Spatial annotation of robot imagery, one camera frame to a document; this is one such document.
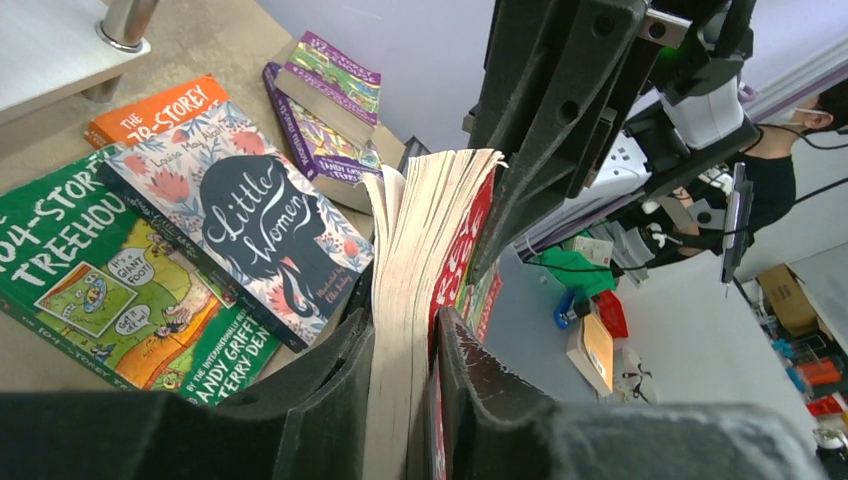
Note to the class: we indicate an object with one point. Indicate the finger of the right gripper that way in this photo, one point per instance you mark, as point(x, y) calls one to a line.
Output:
point(550, 69)

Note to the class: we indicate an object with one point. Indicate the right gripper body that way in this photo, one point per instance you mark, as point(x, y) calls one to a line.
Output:
point(676, 92)

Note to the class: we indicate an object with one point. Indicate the red 13-Storey Treehouse book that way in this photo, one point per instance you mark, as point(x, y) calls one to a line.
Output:
point(426, 223)

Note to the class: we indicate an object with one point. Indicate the white two-tier metal shelf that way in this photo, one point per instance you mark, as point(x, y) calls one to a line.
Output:
point(53, 49)

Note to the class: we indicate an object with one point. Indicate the person in black shirt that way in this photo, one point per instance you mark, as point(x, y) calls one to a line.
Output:
point(768, 165)

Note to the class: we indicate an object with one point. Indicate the dark green Treehouse book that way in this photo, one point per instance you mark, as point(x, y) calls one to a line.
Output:
point(82, 270)

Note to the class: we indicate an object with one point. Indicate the cardboard box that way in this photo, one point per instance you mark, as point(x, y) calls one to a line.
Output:
point(782, 289)

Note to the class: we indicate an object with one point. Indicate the Little Women book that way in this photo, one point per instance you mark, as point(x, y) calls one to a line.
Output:
point(215, 188)

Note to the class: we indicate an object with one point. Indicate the orange Treehouse book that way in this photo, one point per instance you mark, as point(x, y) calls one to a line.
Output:
point(156, 114)

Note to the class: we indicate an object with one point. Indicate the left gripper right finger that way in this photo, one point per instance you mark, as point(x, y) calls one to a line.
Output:
point(498, 426)

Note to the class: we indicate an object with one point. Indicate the purple Treehouse book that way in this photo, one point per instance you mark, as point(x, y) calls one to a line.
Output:
point(333, 165)

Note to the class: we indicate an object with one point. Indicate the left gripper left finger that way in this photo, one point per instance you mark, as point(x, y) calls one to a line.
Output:
point(306, 421)

